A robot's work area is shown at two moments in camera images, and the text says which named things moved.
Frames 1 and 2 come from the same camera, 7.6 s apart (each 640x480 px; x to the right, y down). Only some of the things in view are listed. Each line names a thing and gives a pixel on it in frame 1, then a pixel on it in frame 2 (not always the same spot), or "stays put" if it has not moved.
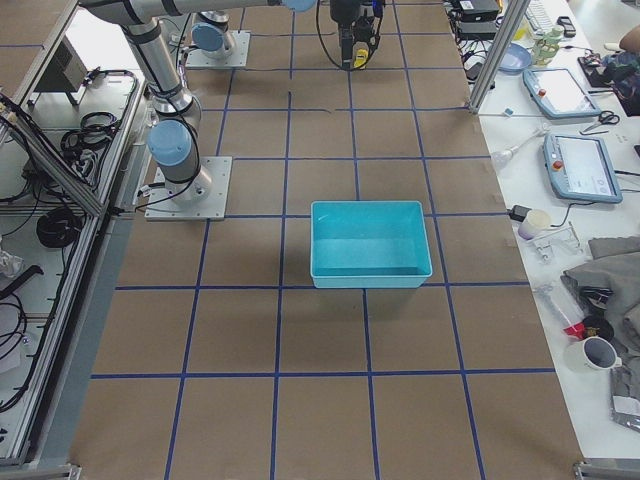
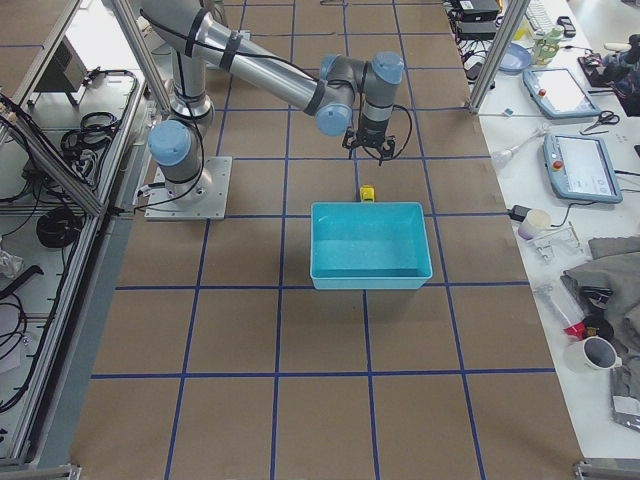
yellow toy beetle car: x=361 y=57 → x=367 y=193
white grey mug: x=595 y=354 stays put
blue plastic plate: x=517 y=58 stays put
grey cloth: x=614 y=264 stays put
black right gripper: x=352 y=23 → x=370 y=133
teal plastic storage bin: x=368 y=244 stays put
